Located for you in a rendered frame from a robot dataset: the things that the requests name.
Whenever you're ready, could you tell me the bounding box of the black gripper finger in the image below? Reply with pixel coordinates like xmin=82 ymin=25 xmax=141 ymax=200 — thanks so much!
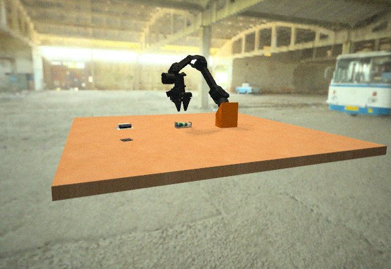
xmin=172 ymin=100 xmax=181 ymax=112
xmin=180 ymin=98 xmax=191 ymax=111

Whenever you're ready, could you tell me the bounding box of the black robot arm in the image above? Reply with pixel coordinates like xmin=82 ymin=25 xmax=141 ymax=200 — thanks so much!
xmin=161 ymin=55 xmax=229 ymax=107

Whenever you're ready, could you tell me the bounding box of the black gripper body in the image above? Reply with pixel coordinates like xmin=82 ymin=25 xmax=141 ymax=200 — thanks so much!
xmin=170 ymin=84 xmax=192 ymax=100

